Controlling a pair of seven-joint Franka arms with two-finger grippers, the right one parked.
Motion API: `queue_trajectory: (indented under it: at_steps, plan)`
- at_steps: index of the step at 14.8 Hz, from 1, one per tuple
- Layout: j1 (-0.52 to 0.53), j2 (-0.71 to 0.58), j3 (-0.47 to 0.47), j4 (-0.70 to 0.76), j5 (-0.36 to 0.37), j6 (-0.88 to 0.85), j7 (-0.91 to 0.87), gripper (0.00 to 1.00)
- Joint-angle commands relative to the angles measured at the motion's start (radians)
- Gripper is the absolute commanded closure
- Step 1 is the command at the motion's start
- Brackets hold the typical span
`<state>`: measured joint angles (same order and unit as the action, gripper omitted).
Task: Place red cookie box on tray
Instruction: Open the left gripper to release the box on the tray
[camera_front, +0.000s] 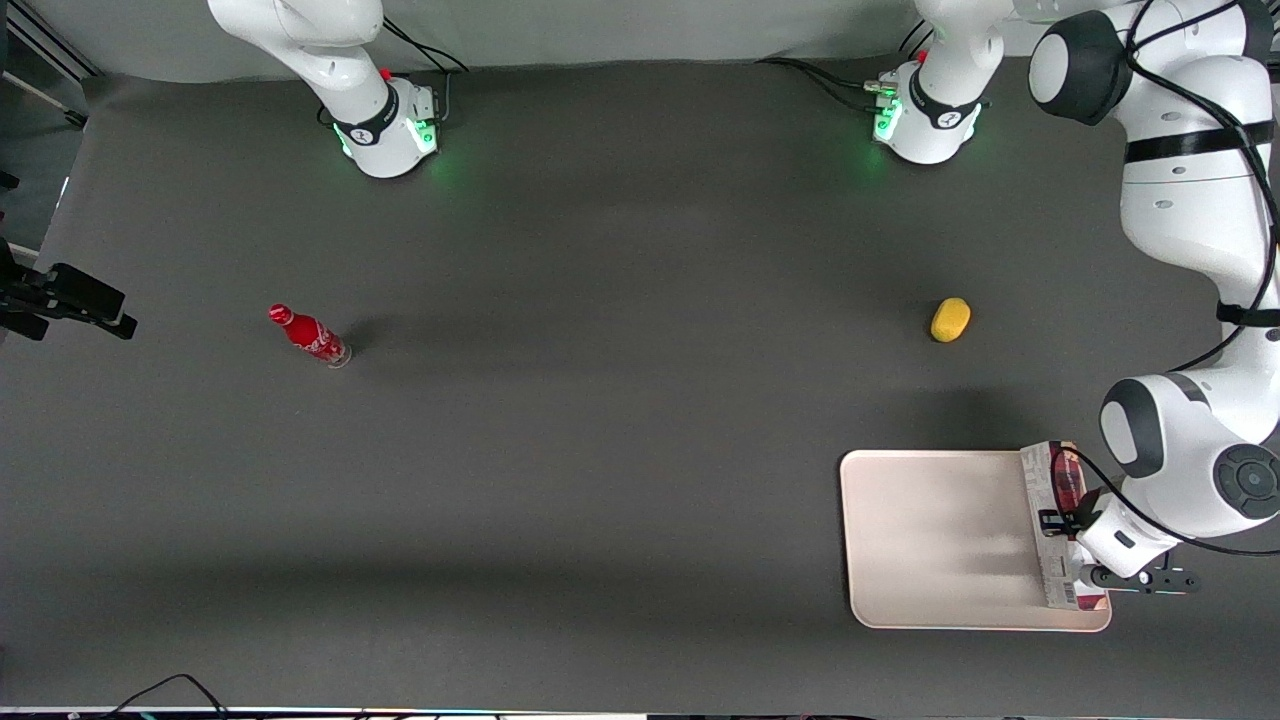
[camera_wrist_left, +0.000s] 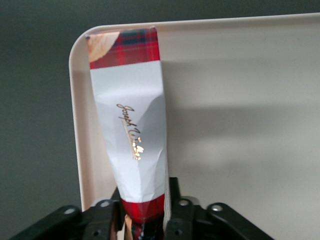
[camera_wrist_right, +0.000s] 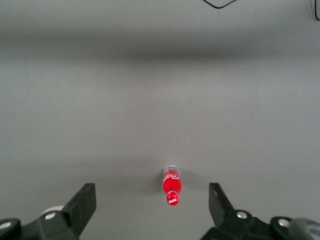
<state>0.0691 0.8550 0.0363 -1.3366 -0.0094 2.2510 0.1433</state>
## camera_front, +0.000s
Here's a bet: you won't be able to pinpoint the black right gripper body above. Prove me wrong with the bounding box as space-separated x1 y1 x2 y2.
0 238 49 341

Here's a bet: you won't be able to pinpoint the red cookie box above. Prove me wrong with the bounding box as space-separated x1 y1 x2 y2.
1018 440 1111 612

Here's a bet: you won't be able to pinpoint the cream plastic tray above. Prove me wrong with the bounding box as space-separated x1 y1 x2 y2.
839 450 1113 633

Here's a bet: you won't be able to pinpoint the thin metal rod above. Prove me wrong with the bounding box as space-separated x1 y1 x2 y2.
0 70 89 129

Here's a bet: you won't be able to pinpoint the red cola bottle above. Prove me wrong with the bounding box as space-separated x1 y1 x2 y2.
267 303 353 369

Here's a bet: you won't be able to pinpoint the yellow lemon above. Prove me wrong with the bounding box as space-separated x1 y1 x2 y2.
930 297 972 344

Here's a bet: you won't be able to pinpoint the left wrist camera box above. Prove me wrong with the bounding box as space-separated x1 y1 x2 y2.
1088 566 1201 595

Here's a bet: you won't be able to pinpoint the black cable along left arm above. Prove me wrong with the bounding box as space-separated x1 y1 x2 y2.
1050 0 1280 557

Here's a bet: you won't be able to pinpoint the aluminium frame rail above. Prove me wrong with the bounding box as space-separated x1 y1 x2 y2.
5 0 101 81

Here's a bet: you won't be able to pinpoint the black looped floor cable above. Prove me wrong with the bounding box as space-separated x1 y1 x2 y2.
100 673 231 720

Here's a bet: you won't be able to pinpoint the black right arm base cables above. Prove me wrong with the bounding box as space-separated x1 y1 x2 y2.
380 15 471 126

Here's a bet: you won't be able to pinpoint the black arm base cables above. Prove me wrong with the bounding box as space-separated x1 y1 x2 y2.
757 57 901 113
380 15 471 126

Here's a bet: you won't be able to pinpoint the black left arm base cables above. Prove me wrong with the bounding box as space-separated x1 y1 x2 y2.
757 57 901 113

